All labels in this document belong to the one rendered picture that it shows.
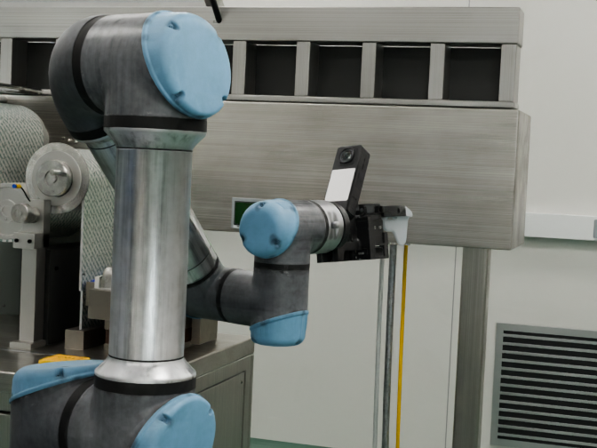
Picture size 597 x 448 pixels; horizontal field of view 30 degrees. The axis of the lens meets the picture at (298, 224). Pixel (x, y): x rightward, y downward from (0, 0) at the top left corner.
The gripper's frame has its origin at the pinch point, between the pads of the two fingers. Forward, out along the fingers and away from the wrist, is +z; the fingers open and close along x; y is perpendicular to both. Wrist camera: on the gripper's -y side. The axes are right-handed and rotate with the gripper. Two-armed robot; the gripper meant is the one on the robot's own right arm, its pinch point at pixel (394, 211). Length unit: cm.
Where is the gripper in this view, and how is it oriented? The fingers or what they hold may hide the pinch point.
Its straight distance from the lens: 173.7
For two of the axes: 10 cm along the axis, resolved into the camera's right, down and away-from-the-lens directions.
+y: 0.6, 10.0, -0.3
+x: 8.2, -0.7, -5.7
